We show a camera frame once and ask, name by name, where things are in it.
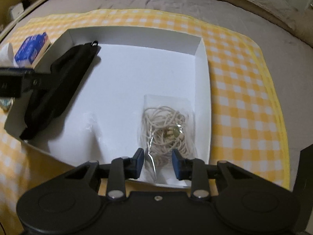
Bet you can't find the blue floral tissue pack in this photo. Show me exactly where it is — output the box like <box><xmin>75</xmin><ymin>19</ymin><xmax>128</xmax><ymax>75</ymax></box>
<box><xmin>14</xmin><ymin>32</ymin><xmax>50</xmax><ymax>67</ymax></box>

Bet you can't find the black fabric pouch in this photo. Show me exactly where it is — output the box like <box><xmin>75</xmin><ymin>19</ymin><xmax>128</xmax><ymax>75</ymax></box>
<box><xmin>20</xmin><ymin>41</ymin><xmax>98</xmax><ymax>140</ymax></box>

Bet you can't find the clear bag of beige cord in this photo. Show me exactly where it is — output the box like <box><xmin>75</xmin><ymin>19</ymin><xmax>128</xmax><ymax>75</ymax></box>
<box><xmin>139</xmin><ymin>94</ymin><xmax>197</xmax><ymax>185</ymax></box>

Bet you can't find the yellow checkered cloth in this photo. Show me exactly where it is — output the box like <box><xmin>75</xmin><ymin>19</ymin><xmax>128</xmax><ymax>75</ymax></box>
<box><xmin>1</xmin><ymin>9</ymin><xmax>290</xmax><ymax>234</ymax></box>

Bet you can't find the white shallow cardboard box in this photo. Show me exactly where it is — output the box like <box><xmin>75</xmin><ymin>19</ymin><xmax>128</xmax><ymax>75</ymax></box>
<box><xmin>4</xmin><ymin>28</ymin><xmax>212</xmax><ymax>188</ymax></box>

